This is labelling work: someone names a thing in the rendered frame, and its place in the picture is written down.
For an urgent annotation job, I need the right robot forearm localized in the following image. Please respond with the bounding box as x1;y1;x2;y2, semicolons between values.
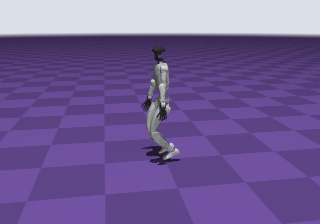
148;84;156;100

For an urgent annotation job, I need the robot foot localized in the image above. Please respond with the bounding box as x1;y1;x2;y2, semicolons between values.
158;143;174;154
163;148;180;160

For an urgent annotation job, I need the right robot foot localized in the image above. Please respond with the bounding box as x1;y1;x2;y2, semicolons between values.
158;143;174;154

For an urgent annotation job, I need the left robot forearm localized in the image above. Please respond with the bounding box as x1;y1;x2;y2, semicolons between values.
159;84;166;108

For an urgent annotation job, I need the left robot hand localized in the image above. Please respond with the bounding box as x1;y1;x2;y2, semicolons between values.
157;103;167;121

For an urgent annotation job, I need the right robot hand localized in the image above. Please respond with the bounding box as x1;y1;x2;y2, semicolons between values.
142;96;152;111

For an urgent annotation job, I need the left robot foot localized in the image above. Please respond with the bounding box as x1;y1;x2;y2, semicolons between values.
163;148;180;160

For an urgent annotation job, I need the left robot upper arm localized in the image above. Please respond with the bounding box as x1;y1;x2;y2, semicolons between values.
159;65;168;88

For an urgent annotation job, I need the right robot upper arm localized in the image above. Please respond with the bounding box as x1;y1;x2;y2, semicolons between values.
150;65;156;86

